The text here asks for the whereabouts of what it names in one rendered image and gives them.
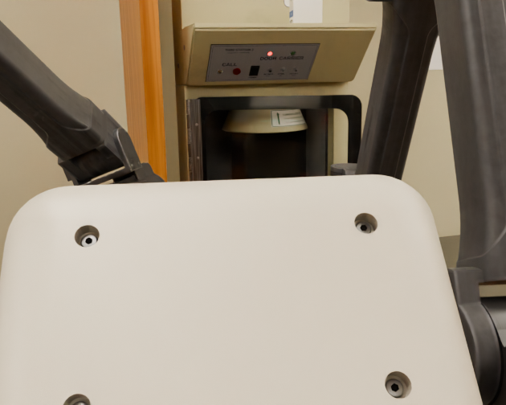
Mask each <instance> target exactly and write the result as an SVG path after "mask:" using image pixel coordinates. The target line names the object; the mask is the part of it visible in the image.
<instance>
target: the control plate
mask: <svg viewBox="0 0 506 405"><path fill-rule="evenodd" d="M319 46H320V43H265V44H211V46H210V56H209V61H208V67H207V72H206V82H215V81H246V80H307V79H308V76H309V74H310V71H311V69H312V65H313V63H314V60H315V58H316V53H317V52H318V49H319ZM269 51H272V52H273V54H272V55H270V56H268V55H267V53H268V52H269ZM291 51H295V52H296V54H295V55H290V53H291ZM251 66H260V67H259V73H258V75H257V76H249V73H250V70H251ZM295 67H297V68H298V70H297V72H295V71H293V68H295ZM235 68H239V69H240V70H241V72H240V73H239V74H238V75H235V74H233V70H234V69H235ZM268 68H272V71H271V72H269V71H268V70H267V69H268ZM281 68H285V71H284V72H282V71H281V70H280V69H281ZM218 69H222V73H221V74H218V73H217V70H218Z"/></svg>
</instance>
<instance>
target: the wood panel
mask: <svg viewBox="0 0 506 405"><path fill-rule="evenodd" d="M119 6H120V29H121V42H122V54H123V66H124V90H125V102H126V114H127V126H128V134H129V136H130V137H131V140H132V142H133V145H134V148H135V150H136V151H137V155H138V157H139V159H140V162H141V163H143V162H144V163H146V162H148V163H149V164H150V165H151V167H152V169H153V172H154V173H155V174H157V175H159V176H160V177H161V178H162V179H163V180H164V181H165V182H167V169H166V154H165V124H164V109H163V92H162V77H161V47H160V31H159V16H158V0H119Z"/></svg>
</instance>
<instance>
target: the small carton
mask: <svg viewBox="0 0 506 405"><path fill-rule="evenodd" d="M322 1H323V0H289V23H322Z"/></svg>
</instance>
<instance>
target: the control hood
mask: <svg viewBox="0 0 506 405"><path fill-rule="evenodd" d="M376 29H377V25H375V23H193V24H191V25H189V26H187V27H184V29H182V46H183V64H184V82H185V84H186V86H201V85H230V84H288V83H317V82H346V81H352V80H354V78H355V76H356V74H357V71H358V69H359V67H360V65H361V62H362V60H363V58H364V56H365V53H366V51H367V49H368V47H369V44H370V42H371V40H372V38H373V35H374V33H375V31H376ZM265 43H320V46H319V49H318V52H317V53H316V58H315V60H314V63H313V65H312V69H311V71H310V74H309V76H308V79H307V80H246V81H215V82H206V72H207V67H208V61H209V56H210V46H211V44H265Z"/></svg>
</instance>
